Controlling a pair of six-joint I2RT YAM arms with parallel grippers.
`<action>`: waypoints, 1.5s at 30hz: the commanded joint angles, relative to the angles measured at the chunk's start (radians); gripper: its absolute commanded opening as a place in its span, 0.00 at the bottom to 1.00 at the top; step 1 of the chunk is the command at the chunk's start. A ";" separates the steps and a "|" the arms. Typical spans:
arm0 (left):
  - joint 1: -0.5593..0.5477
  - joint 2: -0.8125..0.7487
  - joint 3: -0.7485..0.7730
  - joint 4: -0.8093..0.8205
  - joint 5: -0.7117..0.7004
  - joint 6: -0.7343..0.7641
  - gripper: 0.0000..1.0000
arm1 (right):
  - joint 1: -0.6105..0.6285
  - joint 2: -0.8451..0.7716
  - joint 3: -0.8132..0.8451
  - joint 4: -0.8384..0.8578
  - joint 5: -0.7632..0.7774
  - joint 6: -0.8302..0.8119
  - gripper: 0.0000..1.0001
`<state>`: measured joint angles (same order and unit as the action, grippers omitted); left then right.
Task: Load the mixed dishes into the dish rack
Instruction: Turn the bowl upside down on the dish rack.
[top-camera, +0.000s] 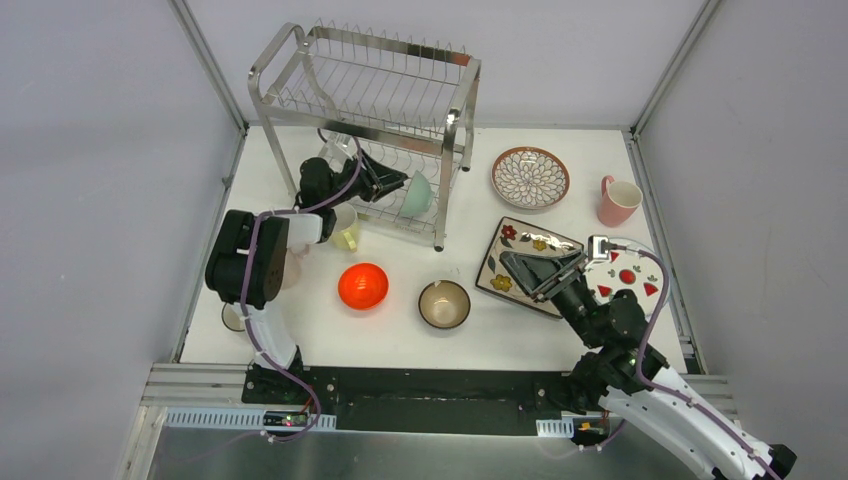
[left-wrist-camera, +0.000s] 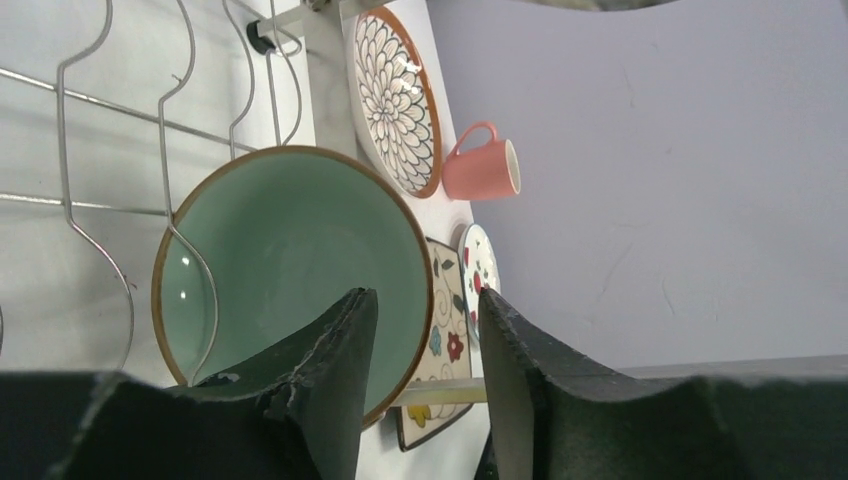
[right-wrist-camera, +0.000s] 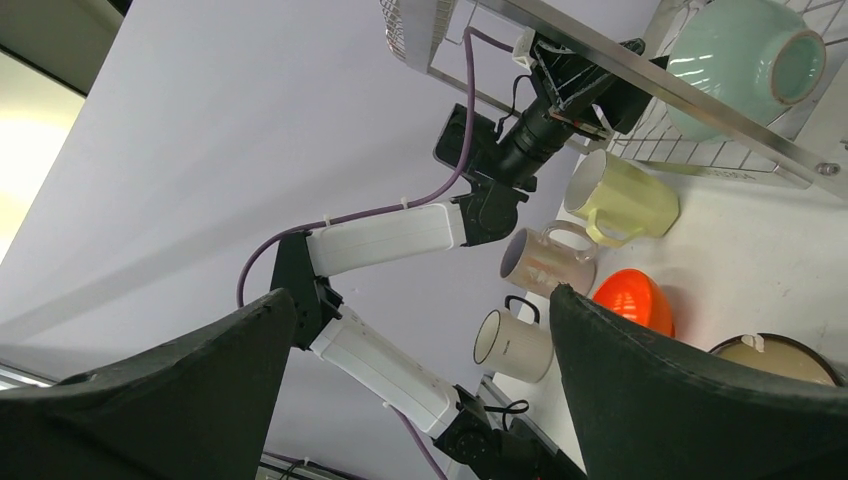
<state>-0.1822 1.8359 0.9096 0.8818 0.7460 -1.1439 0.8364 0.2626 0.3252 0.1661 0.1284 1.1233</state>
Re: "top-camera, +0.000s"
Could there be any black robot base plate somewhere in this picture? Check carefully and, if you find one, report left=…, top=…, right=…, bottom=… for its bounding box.
left=242, top=365, right=596, bottom=436

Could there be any square flower pattern plate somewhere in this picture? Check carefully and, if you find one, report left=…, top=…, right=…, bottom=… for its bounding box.
left=475, top=217, right=585, bottom=318

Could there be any mint green ceramic bowl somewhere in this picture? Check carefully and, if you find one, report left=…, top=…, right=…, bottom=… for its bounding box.
left=399, top=171, right=434, bottom=218

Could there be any stainless steel dish rack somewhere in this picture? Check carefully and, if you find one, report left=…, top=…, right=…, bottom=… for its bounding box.
left=248, top=22, right=482, bottom=252

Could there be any pink ceramic mug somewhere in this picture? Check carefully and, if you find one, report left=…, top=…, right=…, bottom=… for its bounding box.
left=597, top=175, right=643, bottom=227

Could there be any brown patterned ceramic bowl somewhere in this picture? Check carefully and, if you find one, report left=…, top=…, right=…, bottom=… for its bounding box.
left=417, top=280, right=471, bottom=330

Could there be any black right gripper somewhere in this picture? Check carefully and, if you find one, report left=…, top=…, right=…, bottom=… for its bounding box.
left=497, top=249, right=603, bottom=350

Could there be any round floral pattern plate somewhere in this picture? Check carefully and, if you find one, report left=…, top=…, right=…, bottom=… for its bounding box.
left=491, top=146, right=571, bottom=210

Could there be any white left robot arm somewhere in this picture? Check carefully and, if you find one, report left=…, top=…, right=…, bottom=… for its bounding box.
left=204, top=148, right=410, bottom=405

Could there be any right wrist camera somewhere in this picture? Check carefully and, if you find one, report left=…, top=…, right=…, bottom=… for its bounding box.
left=587, top=234, right=612, bottom=261

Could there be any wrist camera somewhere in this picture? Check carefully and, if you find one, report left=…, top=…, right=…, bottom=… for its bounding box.
left=587, top=234, right=612, bottom=261
left=323, top=130, right=359, bottom=170

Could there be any watermelon pattern round plate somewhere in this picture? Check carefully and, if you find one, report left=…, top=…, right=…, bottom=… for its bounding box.
left=584, top=237, right=664, bottom=317

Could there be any pale yellow ceramic mug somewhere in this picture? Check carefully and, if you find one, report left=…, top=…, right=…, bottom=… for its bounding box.
left=330, top=204, right=360, bottom=252

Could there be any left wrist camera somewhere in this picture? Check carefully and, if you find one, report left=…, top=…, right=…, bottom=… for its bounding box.
left=323, top=130, right=359, bottom=170

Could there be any small clear glass cup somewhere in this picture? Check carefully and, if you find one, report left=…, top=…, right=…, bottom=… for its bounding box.
left=220, top=304, right=246, bottom=332

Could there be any orange plastic bowl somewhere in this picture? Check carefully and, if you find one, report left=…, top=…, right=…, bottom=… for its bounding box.
left=337, top=263, right=389, bottom=310

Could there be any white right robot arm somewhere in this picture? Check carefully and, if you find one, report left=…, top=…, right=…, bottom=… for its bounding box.
left=499, top=251, right=797, bottom=479

